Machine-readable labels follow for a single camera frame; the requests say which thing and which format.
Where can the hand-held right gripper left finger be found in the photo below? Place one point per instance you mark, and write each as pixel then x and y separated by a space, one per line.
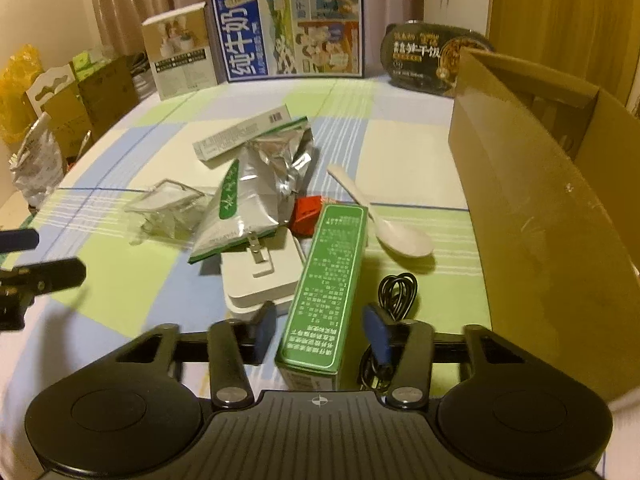
pixel 265 332

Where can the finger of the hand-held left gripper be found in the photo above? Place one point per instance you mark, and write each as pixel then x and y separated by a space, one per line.
pixel 50 272
pixel 20 240

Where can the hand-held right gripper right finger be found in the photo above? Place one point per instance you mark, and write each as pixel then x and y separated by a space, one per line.
pixel 376 335

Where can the long green box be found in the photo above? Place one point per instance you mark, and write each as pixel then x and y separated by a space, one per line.
pixel 325 285

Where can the red snack packet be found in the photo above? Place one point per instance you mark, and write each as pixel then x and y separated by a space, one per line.
pixel 305 216

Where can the brown cardboard box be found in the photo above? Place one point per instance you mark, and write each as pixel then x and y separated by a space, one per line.
pixel 525 185

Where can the white power adapter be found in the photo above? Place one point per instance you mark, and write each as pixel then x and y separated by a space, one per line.
pixel 250 290

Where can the white plastic bag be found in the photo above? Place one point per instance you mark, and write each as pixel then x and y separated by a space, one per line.
pixel 37 160

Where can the white plastic spoon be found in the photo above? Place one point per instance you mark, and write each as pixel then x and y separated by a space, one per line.
pixel 400 240

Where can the green and white packet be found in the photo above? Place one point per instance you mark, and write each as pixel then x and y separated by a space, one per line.
pixel 232 217

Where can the clear plastic wrapper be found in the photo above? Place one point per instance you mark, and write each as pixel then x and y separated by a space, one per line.
pixel 160 205

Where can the cardboard box with white flap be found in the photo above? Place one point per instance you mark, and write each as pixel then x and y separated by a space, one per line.
pixel 60 110

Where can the yellow plastic bag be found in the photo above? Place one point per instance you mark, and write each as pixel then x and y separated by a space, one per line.
pixel 20 85

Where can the checked tablecloth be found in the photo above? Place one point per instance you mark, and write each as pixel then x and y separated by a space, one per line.
pixel 150 125

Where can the green tissue pack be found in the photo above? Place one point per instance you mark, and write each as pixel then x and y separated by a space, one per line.
pixel 92 62

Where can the small white and green box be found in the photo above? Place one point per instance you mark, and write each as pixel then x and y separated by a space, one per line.
pixel 225 141

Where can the white picture box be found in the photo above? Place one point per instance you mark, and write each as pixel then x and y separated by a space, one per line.
pixel 180 60

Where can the black instant rice bowl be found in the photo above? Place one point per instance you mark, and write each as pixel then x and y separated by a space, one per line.
pixel 415 55

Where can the blue milk carton box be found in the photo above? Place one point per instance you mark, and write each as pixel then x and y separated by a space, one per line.
pixel 240 35

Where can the wooden door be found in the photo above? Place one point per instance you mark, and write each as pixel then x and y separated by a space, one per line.
pixel 550 10

